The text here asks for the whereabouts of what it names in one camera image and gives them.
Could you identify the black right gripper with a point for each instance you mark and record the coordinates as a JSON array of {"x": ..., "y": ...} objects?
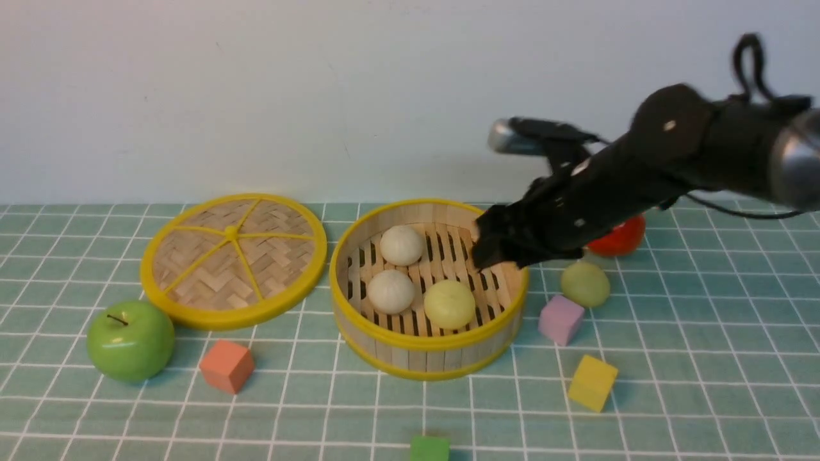
[{"x": 586, "y": 196}]

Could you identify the yellow-green bun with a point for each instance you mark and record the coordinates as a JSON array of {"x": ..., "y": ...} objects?
[
  {"x": 449, "y": 305},
  {"x": 585, "y": 284}
]

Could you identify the white bun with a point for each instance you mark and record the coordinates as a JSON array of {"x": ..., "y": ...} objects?
[
  {"x": 401, "y": 245},
  {"x": 391, "y": 292}
]

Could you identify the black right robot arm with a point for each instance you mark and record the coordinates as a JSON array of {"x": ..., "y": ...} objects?
[{"x": 678, "y": 143}]

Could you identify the bamboo steamer tray yellow rim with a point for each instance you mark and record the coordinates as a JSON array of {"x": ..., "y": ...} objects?
[{"x": 409, "y": 344}]

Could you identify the bamboo steamer lid yellow rim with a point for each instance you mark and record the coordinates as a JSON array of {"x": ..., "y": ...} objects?
[{"x": 235, "y": 261}]

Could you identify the pink cube block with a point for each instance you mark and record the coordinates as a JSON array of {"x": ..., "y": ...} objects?
[{"x": 560, "y": 320}]

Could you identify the red pomegranate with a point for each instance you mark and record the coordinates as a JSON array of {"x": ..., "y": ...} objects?
[{"x": 621, "y": 240}]

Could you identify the yellow cube block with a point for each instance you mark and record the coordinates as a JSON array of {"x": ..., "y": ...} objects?
[{"x": 592, "y": 383}]

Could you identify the green cube block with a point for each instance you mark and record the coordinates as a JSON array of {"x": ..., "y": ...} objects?
[{"x": 424, "y": 448}]

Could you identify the green checked tablecloth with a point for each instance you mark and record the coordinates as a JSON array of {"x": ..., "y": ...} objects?
[{"x": 712, "y": 324}]

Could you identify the orange cube block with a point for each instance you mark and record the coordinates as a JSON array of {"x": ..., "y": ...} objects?
[{"x": 227, "y": 366}]

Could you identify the green apple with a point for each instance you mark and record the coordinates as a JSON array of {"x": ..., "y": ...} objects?
[{"x": 131, "y": 341}]

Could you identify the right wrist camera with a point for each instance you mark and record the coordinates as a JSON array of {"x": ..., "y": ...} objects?
[{"x": 562, "y": 144}]

